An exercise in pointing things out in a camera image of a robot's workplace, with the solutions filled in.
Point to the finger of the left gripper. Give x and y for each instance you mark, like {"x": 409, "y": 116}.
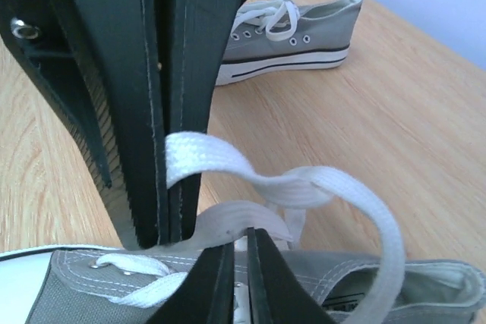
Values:
{"x": 95, "y": 63}
{"x": 191, "y": 37}

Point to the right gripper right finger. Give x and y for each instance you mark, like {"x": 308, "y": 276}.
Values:
{"x": 275, "y": 293}

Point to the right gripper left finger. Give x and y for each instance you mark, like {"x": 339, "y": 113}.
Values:
{"x": 206, "y": 295}

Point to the grey sneaker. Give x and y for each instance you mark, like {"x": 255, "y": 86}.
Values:
{"x": 278, "y": 35}

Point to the grey sneaker sideways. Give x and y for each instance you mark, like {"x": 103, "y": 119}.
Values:
{"x": 338, "y": 238}

